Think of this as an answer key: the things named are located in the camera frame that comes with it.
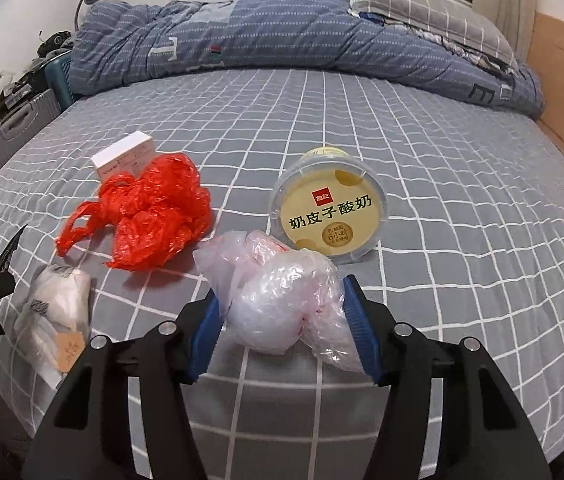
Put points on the small white box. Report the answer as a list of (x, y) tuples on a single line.
[(122, 155)]

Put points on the teal suitcase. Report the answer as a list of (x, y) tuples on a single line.
[(59, 82)]

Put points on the clear packet with brown tag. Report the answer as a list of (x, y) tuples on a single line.
[(57, 290)]

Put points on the red plastic bag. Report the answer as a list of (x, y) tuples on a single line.
[(162, 215)]

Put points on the grey checked pillow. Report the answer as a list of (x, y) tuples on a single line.
[(436, 10)]

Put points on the yellow yogurt cup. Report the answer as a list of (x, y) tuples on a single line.
[(327, 210)]

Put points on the clear plastic bag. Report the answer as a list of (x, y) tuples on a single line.
[(272, 305)]

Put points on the blue striped quilt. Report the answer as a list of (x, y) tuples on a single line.
[(287, 35)]

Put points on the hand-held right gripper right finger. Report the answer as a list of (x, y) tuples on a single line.
[(361, 335)]

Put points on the grey suitcase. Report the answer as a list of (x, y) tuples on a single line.
[(12, 130)]

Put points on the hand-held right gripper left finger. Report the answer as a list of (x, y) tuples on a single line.
[(204, 340)]

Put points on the dark patterned cloth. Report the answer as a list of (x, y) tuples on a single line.
[(476, 57)]

